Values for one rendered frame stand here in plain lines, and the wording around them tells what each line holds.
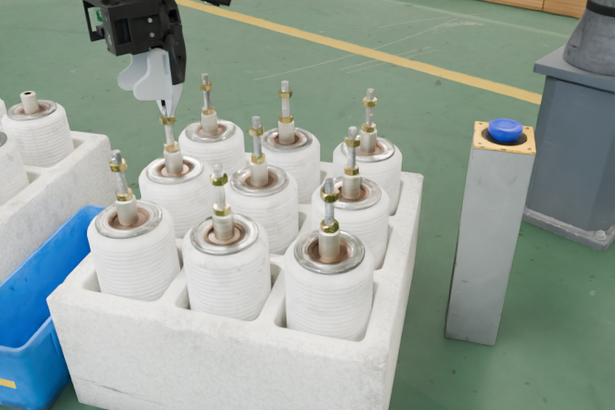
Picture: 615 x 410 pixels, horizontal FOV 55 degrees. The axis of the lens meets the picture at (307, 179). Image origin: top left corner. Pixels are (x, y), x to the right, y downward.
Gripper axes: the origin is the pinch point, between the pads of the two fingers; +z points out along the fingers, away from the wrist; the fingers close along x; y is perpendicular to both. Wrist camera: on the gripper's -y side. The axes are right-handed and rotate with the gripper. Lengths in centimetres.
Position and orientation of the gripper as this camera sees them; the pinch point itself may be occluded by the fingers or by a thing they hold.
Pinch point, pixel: (171, 102)
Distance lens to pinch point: 75.6
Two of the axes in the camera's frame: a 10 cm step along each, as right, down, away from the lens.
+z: 0.1, 8.6, 5.1
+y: -7.7, 3.4, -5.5
